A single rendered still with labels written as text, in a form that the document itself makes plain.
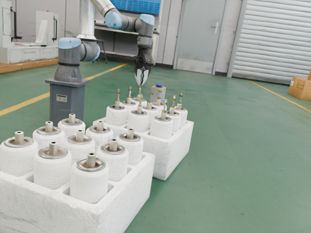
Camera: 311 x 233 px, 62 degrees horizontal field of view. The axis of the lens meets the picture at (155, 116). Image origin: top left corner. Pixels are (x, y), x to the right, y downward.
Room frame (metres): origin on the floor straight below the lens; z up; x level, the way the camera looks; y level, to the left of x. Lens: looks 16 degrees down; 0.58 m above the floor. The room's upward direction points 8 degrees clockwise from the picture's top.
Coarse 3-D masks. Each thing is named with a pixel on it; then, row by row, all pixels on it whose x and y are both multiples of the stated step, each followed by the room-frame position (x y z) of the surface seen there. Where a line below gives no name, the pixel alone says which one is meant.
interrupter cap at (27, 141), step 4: (24, 136) 0.70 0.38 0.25; (8, 140) 0.67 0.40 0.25; (12, 140) 0.67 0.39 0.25; (24, 140) 0.69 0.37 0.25; (28, 140) 0.68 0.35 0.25; (32, 140) 0.69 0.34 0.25; (4, 144) 0.64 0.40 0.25; (8, 144) 0.64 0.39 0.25; (12, 144) 0.64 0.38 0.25; (16, 144) 0.65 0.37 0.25; (20, 144) 0.65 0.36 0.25; (24, 144) 0.65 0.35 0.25; (28, 144) 0.66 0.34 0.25
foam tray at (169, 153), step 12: (120, 132) 1.09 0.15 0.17; (144, 132) 1.09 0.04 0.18; (180, 132) 1.16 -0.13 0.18; (144, 144) 1.04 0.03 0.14; (156, 144) 1.02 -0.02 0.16; (168, 144) 1.01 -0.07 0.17; (180, 144) 1.16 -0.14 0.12; (156, 156) 1.02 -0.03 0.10; (168, 156) 1.00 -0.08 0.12; (180, 156) 1.20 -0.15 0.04; (156, 168) 1.02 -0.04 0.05; (168, 168) 1.03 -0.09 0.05
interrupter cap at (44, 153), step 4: (44, 148) 0.65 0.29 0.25; (48, 148) 0.65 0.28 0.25; (60, 148) 0.66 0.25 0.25; (64, 148) 0.66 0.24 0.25; (40, 152) 0.62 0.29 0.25; (44, 152) 0.63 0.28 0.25; (48, 152) 0.63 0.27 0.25; (60, 152) 0.64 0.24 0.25; (64, 152) 0.64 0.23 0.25; (40, 156) 0.60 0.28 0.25; (44, 156) 0.60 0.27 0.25; (48, 156) 0.60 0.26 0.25; (52, 156) 0.61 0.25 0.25; (56, 156) 0.61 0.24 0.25; (60, 156) 0.61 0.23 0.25; (64, 156) 0.62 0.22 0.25
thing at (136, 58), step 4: (140, 48) 1.43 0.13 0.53; (144, 48) 1.38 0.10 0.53; (148, 48) 1.39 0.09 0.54; (136, 56) 1.41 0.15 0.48; (140, 56) 1.41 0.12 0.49; (136, 60) 1.42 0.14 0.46; (140, 60) 1.38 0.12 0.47; (140, 64) 1.38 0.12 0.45; (140, 68) 1.39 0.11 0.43; (144, 68) 1.41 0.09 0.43
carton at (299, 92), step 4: (300, 80) 4.34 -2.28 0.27; (304, 80) 4.21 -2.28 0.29; (308, 80) 4.20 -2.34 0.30; (300, 84) 4.30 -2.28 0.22; (304, 84) 4.18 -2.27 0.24; (308, 84) 4.14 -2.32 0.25; (296, 88) 4.40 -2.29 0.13; (300, 88) 4.26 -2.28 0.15; (304, 88) 4.14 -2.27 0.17; (308, 88) 4.14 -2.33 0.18; (296, 92) 4.36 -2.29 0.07; (300, 92) 4.22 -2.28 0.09; (304, 92) 4.14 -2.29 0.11; (308, 92) 4.14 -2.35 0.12; (296, 96) 4.32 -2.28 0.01; (300, 96) 4.18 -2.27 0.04; (304, 96) 4.14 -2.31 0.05; (308, 96) 4.14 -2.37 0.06
